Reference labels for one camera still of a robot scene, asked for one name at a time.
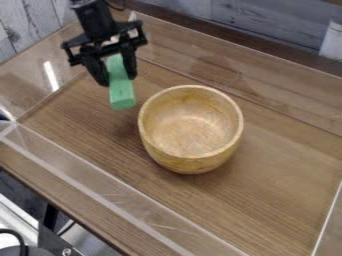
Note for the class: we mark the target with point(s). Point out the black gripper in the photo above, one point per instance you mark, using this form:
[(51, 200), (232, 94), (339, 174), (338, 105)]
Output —
[(104, 37)]

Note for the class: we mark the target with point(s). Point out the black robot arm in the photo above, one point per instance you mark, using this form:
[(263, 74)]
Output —
[(84, 2)]

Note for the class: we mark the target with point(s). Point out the black metal bracket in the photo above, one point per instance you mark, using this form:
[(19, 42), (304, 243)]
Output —
[(51, 242)]

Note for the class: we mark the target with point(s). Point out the clear acrylic front wall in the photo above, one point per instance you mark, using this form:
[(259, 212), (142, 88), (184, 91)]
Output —
[(136, 205)]

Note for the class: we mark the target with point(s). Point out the green rectangular block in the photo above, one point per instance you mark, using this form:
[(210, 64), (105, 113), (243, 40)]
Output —
[(121, 93)]

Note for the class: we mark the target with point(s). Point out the brown wooden bowl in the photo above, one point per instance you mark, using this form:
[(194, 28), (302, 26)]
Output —
[(191, 128)]

